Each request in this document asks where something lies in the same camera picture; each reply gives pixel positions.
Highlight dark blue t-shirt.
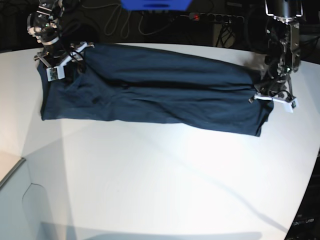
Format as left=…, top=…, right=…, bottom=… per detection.
left=37, top=44, right=274, bottom=137

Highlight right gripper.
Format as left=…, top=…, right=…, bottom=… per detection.
left=33, top=41, right=87, bottom=69

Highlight blue plastic box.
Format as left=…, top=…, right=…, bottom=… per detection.
left=120, top=0, right=192, bottom=11

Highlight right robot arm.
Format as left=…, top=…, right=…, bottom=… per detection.
left=27, top=0, right=85, bottom=68

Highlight black power strip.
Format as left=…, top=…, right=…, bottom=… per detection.
left=188, top=12, right=245, bottom=24

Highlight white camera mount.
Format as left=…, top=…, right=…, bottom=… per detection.
left=248, top=74, right=300, bottom=114
left=45, top=41, right=95, bottom=82

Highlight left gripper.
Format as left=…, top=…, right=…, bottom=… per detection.
left=254, top=76, right=294, bottom=99

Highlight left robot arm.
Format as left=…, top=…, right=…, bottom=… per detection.
left=255, top=0, right=303, bottom=102

